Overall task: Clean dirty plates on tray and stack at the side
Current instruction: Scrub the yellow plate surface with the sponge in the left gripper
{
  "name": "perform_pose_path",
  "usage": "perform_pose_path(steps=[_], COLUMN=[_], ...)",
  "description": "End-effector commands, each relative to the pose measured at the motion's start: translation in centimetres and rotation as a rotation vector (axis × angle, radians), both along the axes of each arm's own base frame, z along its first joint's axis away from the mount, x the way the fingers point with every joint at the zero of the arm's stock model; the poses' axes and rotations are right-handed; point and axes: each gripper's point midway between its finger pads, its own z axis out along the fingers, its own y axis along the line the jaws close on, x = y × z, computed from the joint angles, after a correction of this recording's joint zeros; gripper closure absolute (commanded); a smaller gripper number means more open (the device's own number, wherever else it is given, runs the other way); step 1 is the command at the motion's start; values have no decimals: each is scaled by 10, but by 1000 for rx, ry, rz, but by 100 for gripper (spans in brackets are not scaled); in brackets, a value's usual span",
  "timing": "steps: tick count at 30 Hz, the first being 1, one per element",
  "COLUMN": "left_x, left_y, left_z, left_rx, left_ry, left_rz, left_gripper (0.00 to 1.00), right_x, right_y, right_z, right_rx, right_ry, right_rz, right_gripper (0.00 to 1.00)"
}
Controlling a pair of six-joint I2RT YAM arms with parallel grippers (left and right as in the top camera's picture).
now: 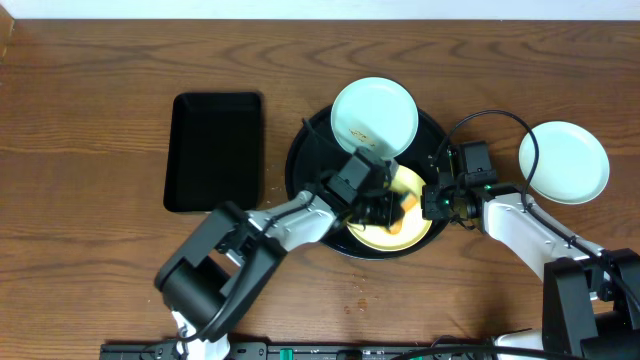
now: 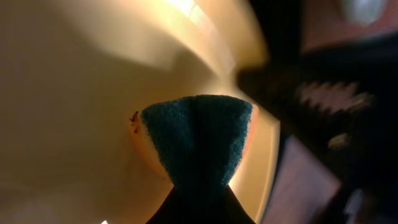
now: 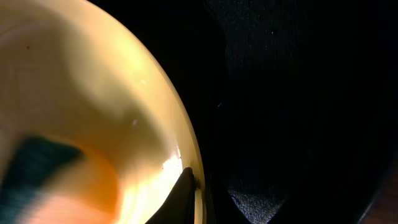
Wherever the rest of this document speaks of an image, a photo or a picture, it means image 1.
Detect green yellow sponge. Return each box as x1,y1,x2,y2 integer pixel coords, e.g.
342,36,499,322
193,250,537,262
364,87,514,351
387,192,418,234

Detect yellow plate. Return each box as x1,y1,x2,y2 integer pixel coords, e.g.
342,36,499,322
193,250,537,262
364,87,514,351
347,166,432,252

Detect light blue plate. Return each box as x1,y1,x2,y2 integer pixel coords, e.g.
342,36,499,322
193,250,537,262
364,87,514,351
518,121,610,205
330,77,419,160

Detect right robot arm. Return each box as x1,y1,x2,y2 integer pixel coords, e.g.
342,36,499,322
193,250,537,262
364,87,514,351
421,173,639,359

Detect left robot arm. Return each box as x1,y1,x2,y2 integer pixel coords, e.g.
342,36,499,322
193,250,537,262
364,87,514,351
154,147,401,359

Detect round black tray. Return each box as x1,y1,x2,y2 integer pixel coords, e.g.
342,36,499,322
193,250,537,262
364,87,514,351
285,106,447,260

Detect black rectangular tray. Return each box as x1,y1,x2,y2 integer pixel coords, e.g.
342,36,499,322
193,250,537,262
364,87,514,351
163,92,264,213

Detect right black cable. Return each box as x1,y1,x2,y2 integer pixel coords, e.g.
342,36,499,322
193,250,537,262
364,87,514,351
432,109,640,311

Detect black cable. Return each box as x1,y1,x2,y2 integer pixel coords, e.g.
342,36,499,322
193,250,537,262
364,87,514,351
177,117,331,360
432,109,640,311

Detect left black cable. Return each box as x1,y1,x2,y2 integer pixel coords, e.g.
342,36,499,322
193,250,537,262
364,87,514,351
177,117,331,360

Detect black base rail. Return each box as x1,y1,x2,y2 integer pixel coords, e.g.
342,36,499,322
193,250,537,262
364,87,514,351
98,341,501,360

